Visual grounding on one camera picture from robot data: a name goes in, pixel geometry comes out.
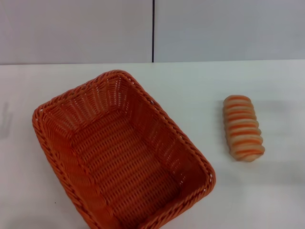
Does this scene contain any orange woven plastic basket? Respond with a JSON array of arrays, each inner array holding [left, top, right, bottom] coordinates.
[[32, 69, 216, 229]]

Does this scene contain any orange striped bread loaf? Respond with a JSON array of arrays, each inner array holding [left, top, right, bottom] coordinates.
[[223, 94, 265, 163]]

